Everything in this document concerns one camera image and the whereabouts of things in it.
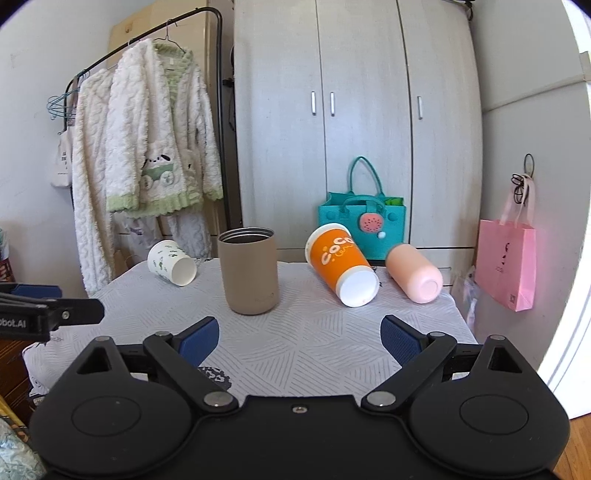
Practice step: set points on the white fluffy green-trimmed cardigan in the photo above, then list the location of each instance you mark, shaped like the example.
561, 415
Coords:
138, 115

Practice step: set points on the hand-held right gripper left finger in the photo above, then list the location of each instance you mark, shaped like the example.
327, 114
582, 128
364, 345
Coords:
201, 341

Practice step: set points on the white paper cup green print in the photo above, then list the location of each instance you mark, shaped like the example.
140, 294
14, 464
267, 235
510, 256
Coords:
164, 261

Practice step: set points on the dark red basket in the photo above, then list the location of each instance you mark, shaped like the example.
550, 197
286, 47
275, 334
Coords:
5, 270

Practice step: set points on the white tote bag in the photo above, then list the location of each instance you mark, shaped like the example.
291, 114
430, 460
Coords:
61, 161

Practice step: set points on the clear plastic bag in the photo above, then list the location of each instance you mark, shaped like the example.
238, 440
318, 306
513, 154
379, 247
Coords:
465, 295

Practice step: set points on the patterned cloth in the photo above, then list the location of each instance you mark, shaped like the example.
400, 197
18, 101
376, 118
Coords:
16, 450

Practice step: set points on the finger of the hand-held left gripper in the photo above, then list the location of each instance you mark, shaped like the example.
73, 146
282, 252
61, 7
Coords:
37, 291
78, 311

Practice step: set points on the tan metal tumbler cup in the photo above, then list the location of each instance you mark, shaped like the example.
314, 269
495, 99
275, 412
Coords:
249, 277

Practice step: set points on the white fluffy robe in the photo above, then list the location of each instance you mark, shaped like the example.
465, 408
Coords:
90, 184

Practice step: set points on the pink paper shopping bag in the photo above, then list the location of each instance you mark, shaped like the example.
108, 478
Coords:
503, 263

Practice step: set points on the black metal clothes rack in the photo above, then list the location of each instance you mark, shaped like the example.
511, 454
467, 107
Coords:
220, 92

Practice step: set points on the white door frame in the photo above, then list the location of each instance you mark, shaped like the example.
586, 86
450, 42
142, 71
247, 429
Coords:
570, 230

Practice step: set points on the pink watermelon bag charm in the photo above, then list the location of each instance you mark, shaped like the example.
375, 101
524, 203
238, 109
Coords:
372, 225

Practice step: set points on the teal felt handbag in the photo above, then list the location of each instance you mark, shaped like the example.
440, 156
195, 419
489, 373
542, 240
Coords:
393, 226

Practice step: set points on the light grey wooden wardrobe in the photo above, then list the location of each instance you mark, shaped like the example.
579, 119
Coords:
360, 69

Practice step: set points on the pink plastic cup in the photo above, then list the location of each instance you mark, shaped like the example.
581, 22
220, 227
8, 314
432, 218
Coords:
411, 272

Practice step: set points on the black wall hook rings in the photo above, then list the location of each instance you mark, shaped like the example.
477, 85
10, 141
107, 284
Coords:
521, 182

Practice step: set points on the white patterned tablecloth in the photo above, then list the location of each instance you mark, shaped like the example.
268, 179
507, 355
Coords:
300, 332

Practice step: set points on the brown wooden furniture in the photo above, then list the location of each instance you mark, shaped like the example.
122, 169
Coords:
11, 374

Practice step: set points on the orange paper cup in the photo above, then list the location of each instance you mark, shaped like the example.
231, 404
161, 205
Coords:
334, 258

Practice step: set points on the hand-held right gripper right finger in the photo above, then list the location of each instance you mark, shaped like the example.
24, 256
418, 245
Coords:
400, 340

